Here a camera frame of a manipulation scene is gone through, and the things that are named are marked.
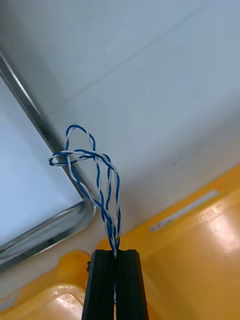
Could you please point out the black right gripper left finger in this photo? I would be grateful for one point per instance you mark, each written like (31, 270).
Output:
(100, 285)

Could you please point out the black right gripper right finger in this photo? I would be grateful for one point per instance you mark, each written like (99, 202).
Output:
(131, 285)

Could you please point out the yellow-orange plastic bin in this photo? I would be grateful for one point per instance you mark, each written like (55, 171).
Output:
(195, 250)
(45, 290)

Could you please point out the steel tray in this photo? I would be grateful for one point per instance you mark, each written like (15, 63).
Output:
(47, 220)

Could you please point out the white sheet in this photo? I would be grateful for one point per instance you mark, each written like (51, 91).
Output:
(27, 170)

